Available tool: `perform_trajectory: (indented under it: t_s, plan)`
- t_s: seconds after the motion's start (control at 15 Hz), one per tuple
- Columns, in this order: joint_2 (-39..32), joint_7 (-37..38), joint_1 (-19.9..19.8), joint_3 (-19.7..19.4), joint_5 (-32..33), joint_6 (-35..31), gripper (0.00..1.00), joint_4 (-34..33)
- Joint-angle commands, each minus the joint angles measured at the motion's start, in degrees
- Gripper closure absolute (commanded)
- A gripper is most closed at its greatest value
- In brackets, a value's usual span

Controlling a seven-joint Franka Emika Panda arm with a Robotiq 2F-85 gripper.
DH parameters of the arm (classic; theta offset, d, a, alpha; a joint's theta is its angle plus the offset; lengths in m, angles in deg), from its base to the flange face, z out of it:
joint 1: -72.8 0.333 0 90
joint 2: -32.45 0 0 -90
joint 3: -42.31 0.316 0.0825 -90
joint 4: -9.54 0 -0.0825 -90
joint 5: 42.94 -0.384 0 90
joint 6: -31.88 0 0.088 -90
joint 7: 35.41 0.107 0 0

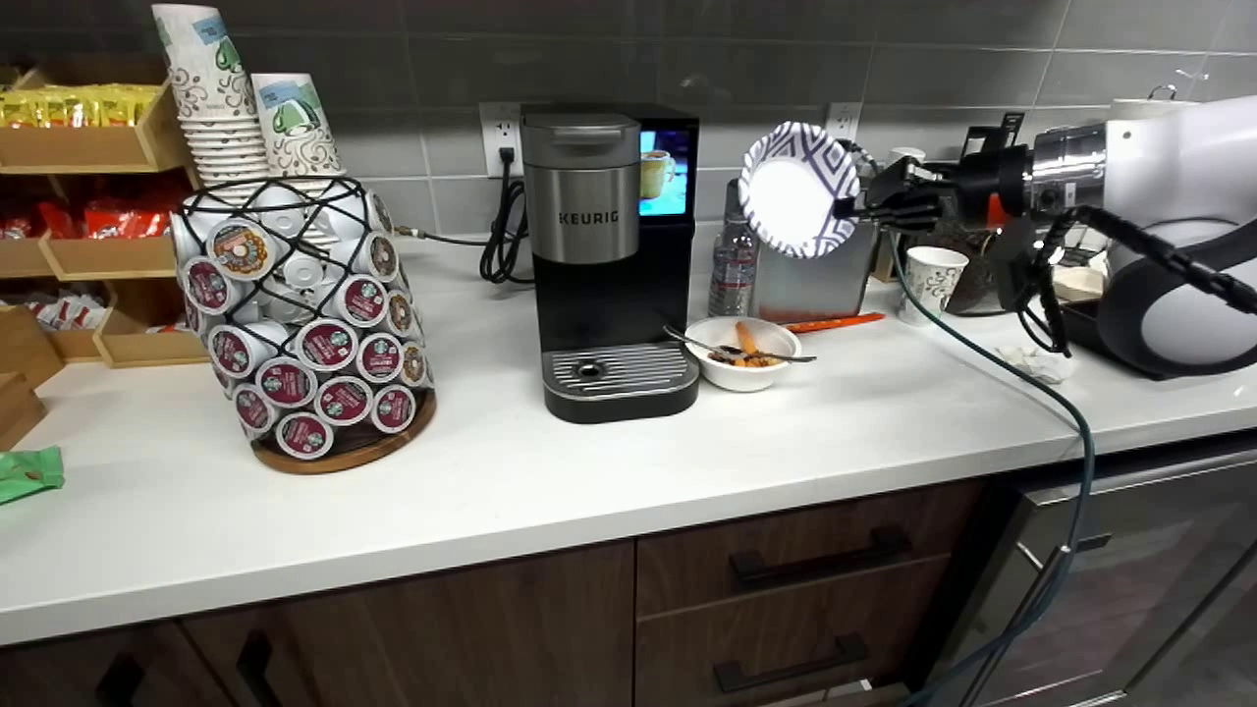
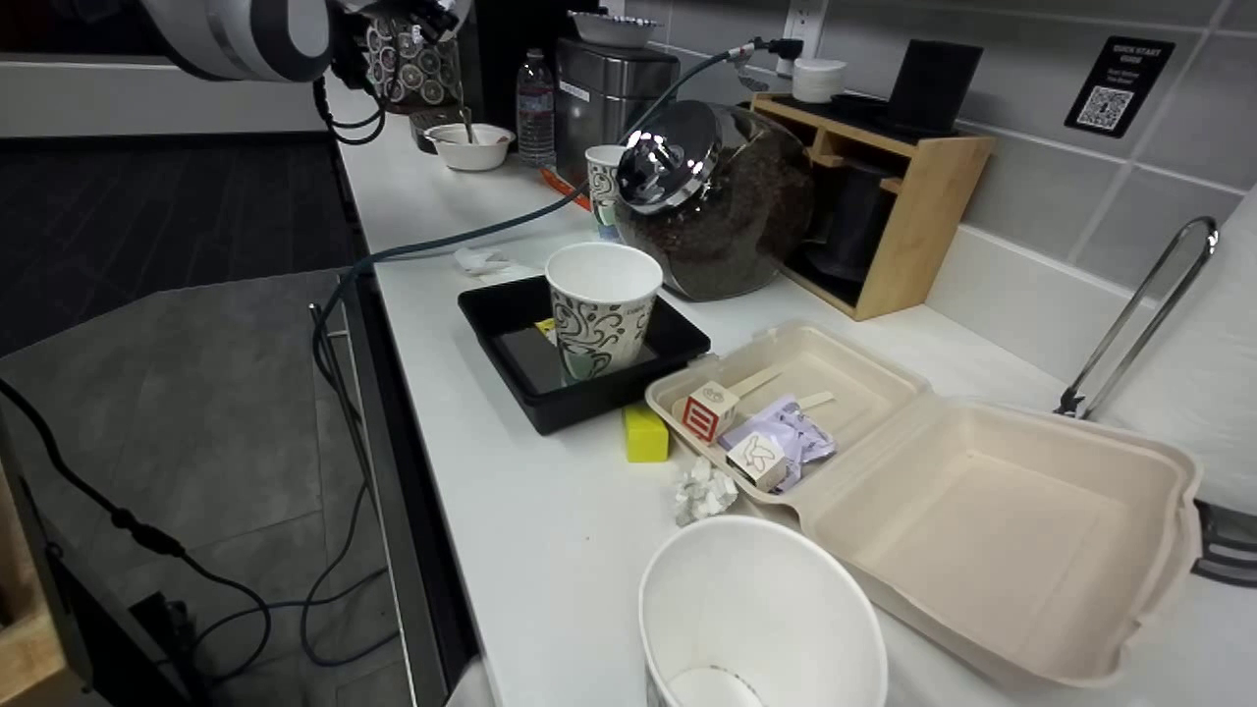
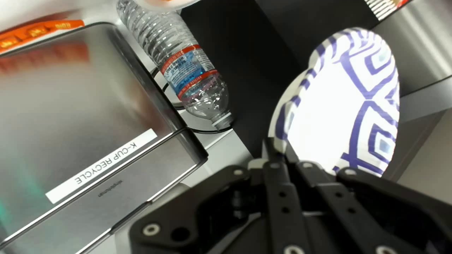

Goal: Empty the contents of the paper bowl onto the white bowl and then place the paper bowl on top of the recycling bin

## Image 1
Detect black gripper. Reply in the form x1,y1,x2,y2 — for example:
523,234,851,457
836,148,1042,246

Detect blue patterned paper bowl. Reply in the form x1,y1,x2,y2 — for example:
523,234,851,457
734,119,874,263

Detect white ceramic bowl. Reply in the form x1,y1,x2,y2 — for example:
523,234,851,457
682,314,806,396

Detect crumpled white paper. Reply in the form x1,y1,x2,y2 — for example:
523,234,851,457
996,343,1074,387

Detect small patterned paper cup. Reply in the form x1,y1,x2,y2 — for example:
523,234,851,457
899,242,974,314

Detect silver metal box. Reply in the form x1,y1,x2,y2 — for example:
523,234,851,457
750,217,885,320

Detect long orange stick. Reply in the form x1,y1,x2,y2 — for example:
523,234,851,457
782,310,887,337

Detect clear plastic water bottle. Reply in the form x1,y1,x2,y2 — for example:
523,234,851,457
707,192,763,317

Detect metal spoon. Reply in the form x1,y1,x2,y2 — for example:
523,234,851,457
659,320,826,368

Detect black silver Keurig coffee maker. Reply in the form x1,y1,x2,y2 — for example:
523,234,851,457
517,101,707,424

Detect stainless undercounter appliance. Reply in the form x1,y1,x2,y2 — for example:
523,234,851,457
926,444,1257,707

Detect dark wood cabinet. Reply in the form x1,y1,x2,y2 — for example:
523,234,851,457
0,427,1257,707

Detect short patterned paper cup stack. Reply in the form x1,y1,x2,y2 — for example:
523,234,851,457
247,72,346,179

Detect tan lidded coffee pod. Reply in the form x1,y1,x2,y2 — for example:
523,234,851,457
209,217,284,284

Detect tall patterned paper cup stack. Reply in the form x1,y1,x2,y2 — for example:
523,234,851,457
150,0,270,192

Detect red snack packets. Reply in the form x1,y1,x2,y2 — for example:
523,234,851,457
0,192,180,242

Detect wooden snack shelf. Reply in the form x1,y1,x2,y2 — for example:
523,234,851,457
0,63,213,447

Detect yellow snack packets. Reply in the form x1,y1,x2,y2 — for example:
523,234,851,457
0,77,168,135

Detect white snack packets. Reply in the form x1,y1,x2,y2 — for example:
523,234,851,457
23,288,113,337

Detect green packet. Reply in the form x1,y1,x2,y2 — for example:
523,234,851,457
0,444,68,510

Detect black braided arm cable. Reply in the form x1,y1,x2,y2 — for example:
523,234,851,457
1038,204,1257,317

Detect teal cable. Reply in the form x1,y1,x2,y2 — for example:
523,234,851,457
890,252,1098,707

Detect black drawer handle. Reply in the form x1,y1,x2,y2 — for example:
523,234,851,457
727,523,916,593

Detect black power cord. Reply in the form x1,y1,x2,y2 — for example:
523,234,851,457
476,148,538,288

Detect black wire pod holder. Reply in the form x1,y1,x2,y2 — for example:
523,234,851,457
168,171,443,478

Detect black cabinet door handle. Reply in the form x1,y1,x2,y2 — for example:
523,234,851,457
90,646,150,707
233,628,286,707

